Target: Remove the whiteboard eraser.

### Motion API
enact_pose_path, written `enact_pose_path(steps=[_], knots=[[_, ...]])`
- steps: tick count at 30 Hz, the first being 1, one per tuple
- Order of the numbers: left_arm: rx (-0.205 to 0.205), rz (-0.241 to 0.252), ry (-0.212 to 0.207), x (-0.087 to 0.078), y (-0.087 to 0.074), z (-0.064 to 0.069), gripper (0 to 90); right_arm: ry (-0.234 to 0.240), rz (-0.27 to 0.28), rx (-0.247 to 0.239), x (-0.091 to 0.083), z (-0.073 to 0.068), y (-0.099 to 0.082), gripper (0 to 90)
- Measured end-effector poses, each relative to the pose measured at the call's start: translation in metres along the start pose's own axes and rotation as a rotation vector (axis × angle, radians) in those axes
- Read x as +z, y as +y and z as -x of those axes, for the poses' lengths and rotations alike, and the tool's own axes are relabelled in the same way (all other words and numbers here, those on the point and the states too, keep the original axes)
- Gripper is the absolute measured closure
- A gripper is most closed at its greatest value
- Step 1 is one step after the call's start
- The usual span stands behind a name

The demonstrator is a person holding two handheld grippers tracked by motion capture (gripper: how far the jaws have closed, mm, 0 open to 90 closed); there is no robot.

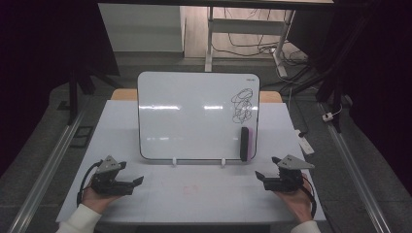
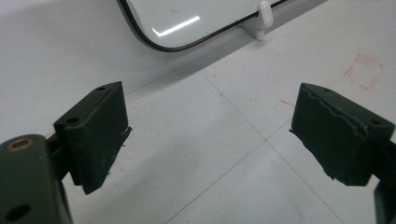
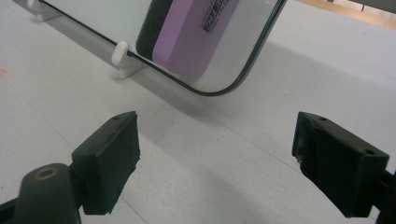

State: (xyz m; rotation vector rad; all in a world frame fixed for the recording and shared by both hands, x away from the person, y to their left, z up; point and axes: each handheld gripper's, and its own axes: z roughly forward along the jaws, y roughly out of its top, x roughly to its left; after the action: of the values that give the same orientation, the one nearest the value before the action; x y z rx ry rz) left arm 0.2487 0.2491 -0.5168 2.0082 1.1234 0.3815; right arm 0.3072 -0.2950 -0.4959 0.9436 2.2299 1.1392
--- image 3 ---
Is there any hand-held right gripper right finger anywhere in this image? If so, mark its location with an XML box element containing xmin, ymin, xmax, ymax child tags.
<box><xmin>291</xmin><ymin>111</ymin><xmax>390</xmax><ymax>218</ymax></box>

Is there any white plastic whiteboard foot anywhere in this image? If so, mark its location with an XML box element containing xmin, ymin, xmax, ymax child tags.
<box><xmin>110</xmin><ymin>40</ymin><xmax>148</xmax><ymax>79</ymax></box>
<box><xmin>25</xmin><ymin>0</ymin><xmax>61</xmax><ymax>23</ymax></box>

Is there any purple whiteboard eraser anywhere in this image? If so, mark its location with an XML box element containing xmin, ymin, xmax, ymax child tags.
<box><xmin>135</xmin><ymin>0</ymin><xmax>241</xmax><ymax>78</ymax></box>

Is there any white whiteboard with black rim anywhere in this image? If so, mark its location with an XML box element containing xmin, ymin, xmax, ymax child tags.
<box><xmin>38</xmin><ymin>0</ymin><xmax>289</xmax><ymax>97</ymax></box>

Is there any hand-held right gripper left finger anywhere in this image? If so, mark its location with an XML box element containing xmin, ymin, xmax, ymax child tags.
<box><xmin>71</xmin><ymin>110</ymin><xmax>141</xmax><ymax>216</ymax></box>

